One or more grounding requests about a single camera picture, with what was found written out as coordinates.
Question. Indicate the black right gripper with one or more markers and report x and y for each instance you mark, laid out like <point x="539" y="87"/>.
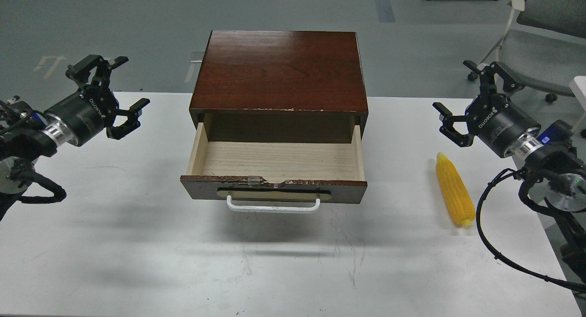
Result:
<point x="491" y="116"/>

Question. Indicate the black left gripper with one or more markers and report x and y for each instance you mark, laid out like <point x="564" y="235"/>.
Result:
<point x="86" y="112"/>

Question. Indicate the yellow corn cob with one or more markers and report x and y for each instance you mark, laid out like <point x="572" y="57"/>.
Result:
<point x="457" y="200"/>

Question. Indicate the wooden drawer with white handle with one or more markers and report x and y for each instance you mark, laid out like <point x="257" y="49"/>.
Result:
<point x="275" y="177"/>

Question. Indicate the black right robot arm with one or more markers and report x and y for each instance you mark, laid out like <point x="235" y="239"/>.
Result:
<point x="553" y="178"/>

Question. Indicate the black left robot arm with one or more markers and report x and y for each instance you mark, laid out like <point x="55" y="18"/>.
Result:
<point x="27" y="134"/>

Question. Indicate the grey office chair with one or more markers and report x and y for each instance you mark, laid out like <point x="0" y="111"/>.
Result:
<point x="543" y="46"/>

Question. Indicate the dark wooden cabinet box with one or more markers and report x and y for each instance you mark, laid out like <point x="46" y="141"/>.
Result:
<point x="273" y="72"/>

